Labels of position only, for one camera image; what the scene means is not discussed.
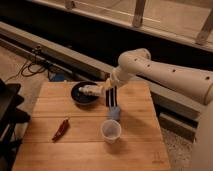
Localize black round plate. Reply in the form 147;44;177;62
71;81;99;105

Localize black cables on floor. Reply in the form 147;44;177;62
4;46;54;83

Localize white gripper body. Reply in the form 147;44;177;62
107;66;131;89

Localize blue object behind table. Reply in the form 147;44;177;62
50;74;65;82

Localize white-blue sponge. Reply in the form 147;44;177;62
108;106;121;121

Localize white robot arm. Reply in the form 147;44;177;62
109;48;213;171

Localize black striped eraser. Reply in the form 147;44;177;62
106;87;117;107

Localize black chair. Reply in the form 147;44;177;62
0;79;30;171

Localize clear plastic cup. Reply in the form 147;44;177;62
100;119;122;144

